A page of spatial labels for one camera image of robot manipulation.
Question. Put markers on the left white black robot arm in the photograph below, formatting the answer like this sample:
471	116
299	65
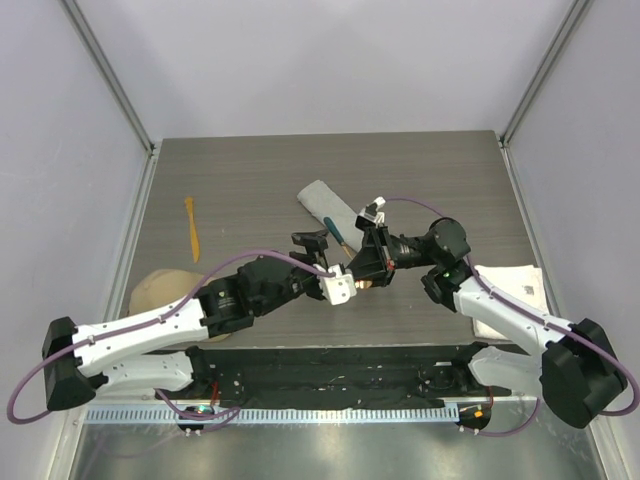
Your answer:
76	357

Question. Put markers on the aluminium frame post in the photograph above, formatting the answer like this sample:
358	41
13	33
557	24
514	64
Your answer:
569	25
91	43

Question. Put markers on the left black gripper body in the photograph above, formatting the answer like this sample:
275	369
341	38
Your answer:
303	280

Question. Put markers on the white slotted cable duct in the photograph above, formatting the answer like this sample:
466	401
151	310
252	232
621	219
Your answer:
158	414

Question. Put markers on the green handled gold utensil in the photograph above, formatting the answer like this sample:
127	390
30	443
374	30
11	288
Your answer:
334	231

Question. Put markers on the beige cap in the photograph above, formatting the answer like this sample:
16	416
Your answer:
160	288

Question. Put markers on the grey cloth napkin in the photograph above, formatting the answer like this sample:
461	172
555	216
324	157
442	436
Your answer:
321	202

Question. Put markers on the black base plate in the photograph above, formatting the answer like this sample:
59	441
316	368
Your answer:
336	378

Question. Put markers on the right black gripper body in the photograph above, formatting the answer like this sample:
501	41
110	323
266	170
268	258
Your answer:
409	252

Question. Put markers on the right aluminium frame post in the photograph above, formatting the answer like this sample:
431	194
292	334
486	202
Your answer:
569	25

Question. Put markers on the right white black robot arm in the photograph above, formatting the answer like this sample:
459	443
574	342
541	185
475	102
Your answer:
572	367

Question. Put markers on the left aluminium frame post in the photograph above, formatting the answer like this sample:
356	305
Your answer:
91	43

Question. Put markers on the white folded towel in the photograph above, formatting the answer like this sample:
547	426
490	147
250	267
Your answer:
507	303

